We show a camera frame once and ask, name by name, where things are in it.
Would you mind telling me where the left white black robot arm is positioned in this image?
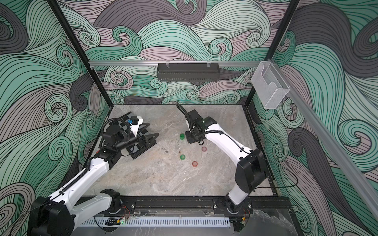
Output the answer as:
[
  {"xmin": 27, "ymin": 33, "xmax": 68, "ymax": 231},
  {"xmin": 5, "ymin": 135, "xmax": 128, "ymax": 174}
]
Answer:
[{"xmin": 27, "ymin": 116, "xmax": 159, "ymax": 236}]

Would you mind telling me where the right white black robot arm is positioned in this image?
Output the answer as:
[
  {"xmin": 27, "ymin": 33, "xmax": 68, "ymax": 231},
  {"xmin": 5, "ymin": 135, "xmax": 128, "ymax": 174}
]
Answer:
[{"xmin": 175, "ymin": 102, "xmax": 269, "ymax": 214}]

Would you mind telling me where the black wall tray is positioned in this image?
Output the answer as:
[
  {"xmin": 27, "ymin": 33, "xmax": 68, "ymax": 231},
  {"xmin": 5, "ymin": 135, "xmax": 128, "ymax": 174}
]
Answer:
[{"xmin": 157, "ymin": 63, "xmax": 221, "ymax": 84}]

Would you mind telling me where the white slotted cable duct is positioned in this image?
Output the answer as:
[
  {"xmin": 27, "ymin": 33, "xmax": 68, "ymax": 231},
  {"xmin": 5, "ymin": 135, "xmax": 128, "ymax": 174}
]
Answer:
[{"xmin": 79, "ymin": 217, "xmax": 231, "ymax": 228}]

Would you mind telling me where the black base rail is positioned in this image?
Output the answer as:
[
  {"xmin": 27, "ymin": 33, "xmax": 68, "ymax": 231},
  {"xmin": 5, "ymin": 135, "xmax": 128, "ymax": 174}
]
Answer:
[{"xmin": 120, "ymin": 196, "xmax": 291, "ymax": 212}]

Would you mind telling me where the clear plastic wall holder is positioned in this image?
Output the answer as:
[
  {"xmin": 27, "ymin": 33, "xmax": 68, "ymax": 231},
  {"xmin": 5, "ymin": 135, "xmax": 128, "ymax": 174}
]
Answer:
[{"xmin": 251, "ymin": 61, "xmax": 290, "ymax": 110}]

